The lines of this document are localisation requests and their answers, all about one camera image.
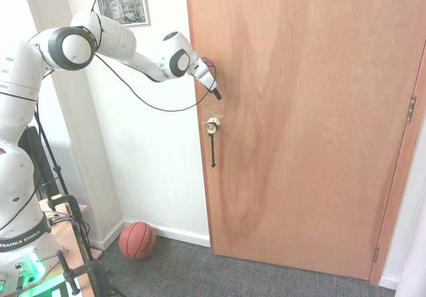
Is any white baseboard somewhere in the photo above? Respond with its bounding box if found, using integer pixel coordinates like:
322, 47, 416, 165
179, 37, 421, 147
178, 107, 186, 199
89, 216, 211, 252

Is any brass door knob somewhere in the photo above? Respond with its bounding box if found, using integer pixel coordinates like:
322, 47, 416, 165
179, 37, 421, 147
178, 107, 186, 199
204, 117, 222, 136

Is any orange Spalding basketball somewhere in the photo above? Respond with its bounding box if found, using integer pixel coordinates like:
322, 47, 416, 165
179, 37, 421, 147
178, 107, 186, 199
118, 221, 158, 261

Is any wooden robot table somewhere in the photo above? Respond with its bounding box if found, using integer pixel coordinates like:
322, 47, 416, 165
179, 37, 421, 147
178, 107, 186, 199
37, 196, 101, 297

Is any wooden door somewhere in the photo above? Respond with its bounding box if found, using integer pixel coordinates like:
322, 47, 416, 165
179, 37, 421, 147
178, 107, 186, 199
184, 0, 426, 282

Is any large black C-clamp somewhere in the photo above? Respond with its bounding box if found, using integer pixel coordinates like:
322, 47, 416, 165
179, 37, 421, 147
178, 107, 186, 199
42, 179, 95, 265
41, 248, 112, 297

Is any black strap on knob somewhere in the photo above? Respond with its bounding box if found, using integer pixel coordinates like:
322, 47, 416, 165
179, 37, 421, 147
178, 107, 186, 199
209, 133, 218, 168

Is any coloured wire bundle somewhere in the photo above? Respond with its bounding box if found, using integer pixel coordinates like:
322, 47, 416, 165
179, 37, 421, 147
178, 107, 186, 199
44, 209, 91, 244

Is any black rectangular panel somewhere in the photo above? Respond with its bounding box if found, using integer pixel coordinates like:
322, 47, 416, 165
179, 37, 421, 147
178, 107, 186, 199
17, 125, 43, 198

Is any long black arm cable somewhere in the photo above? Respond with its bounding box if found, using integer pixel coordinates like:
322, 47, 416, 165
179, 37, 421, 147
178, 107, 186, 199
28, 0, 218, 113

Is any black camera tripod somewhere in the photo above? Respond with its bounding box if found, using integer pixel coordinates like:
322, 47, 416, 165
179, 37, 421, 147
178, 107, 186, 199
32, 109, 128, 297

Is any green white marker board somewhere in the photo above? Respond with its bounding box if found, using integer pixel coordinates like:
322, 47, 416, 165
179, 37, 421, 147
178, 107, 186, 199
31, 272, 69, 297

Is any clear tape piece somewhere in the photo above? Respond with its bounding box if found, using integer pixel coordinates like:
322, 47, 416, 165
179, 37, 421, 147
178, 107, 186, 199
203, 107, 225, 120

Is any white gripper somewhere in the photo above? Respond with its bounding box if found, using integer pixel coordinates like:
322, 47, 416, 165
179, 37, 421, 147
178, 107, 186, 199
189, 59, 222, 101

